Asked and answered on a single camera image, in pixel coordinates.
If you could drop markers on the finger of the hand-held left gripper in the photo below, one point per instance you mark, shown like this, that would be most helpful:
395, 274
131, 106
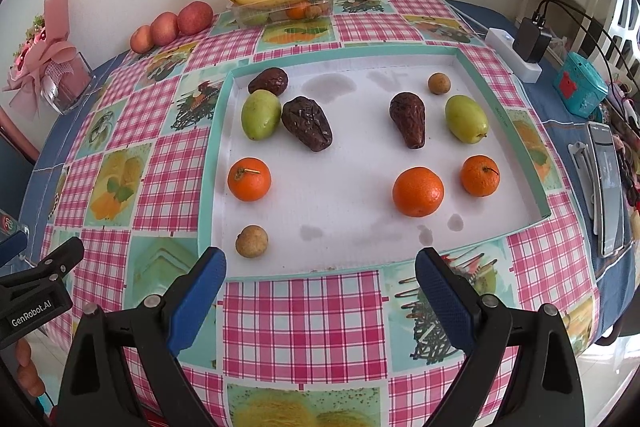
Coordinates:
62, 257
10, 247

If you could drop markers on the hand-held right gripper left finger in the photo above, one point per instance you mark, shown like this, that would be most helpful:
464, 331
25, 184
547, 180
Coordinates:
200, 297

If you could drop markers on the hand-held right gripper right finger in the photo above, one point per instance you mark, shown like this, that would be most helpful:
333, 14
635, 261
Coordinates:
447, 302

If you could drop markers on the small brown longan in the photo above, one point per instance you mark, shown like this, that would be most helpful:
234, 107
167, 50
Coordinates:
251, 241
439, 83
315, 11

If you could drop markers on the large orange mandarin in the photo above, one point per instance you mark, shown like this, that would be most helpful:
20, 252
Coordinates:
417, 192

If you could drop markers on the white tray with teal rim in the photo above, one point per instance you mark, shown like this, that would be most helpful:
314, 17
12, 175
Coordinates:
350, 167

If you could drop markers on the green jujube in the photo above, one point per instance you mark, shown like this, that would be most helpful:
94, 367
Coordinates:
466, 118
260, 114

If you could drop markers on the long dark brown date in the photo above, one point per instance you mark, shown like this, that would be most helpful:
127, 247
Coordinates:
408, 119

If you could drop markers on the large dark brown date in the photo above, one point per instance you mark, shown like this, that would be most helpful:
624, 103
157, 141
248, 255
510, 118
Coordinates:
306, 123

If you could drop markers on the person's left hand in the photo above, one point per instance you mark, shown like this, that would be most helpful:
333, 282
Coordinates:
25, 367

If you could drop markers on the dark furniture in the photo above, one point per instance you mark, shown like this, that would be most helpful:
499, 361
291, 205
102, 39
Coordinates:
12, 157

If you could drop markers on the pink checkered printed tablecloth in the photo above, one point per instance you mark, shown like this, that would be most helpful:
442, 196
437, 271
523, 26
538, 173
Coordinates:
300, 322

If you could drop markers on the clear glass vase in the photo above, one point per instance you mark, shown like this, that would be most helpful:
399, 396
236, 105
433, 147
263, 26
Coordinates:
72, 87

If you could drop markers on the grey smartphone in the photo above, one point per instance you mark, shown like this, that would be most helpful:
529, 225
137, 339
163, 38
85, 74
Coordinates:
607, 187

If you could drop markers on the pink flower bouquet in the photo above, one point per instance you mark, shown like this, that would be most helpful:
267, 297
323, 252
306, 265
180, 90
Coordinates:
42, 52

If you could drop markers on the dark avocado on tray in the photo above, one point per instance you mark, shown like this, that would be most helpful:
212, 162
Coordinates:
268, 82

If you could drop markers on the small red apple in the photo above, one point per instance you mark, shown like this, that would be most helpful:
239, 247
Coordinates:
141, 38

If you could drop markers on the medium red apple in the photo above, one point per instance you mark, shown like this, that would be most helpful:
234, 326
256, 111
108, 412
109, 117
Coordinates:
165, 28

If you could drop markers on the teal box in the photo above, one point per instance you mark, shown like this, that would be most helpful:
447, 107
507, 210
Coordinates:
580, 84

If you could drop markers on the white power strip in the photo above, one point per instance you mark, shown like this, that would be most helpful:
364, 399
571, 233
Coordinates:
510, 54

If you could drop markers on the large red apple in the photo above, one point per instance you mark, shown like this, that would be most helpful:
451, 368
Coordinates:
195, 18

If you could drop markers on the black charger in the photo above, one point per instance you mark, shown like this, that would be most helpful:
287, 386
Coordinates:
532, 39

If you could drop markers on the small orange mandarin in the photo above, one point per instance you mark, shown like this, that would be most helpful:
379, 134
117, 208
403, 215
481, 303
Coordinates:
298, 11

